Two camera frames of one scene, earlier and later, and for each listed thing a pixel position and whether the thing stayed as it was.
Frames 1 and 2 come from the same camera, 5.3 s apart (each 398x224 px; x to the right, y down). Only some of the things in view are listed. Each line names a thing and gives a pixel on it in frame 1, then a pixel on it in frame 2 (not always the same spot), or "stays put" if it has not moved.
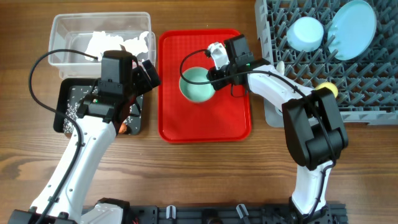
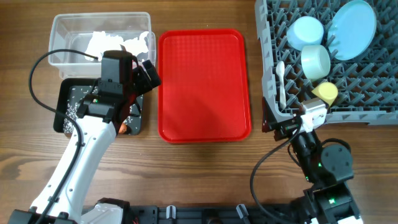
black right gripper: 212,74 to 269,124
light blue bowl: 305,34 stays put
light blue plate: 351,30 stays put
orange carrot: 123,128 stays put
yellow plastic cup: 329,85 stays put
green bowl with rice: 196,93 to 315,61
